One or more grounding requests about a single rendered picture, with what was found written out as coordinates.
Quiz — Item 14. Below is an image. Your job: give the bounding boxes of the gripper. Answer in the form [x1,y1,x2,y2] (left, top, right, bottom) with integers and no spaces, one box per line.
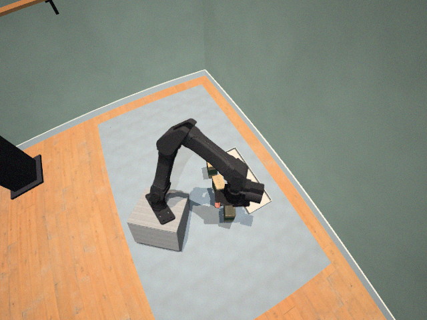
[215,190,250,208]

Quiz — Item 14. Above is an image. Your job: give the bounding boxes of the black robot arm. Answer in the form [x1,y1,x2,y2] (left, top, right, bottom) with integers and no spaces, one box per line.
[145,118,264,225]

